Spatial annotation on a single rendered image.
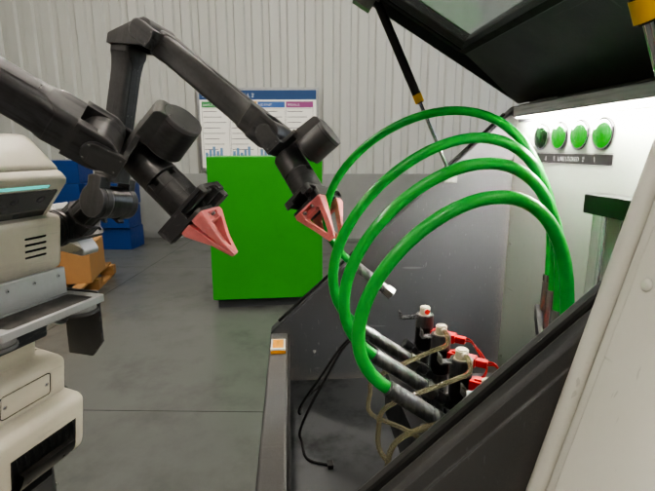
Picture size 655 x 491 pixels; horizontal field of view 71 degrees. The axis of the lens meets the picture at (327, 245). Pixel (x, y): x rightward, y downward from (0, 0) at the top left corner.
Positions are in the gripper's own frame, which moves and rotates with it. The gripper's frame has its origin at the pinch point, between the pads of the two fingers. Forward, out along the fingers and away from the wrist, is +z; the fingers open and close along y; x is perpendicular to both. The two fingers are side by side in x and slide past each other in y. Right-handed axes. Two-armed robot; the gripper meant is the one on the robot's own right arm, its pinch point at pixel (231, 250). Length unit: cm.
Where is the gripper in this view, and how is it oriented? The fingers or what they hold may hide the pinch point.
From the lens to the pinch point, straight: 70.3
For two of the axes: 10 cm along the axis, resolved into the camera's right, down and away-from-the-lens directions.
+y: 6.9, -6.7, -2.8
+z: 7.0, 7.2, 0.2
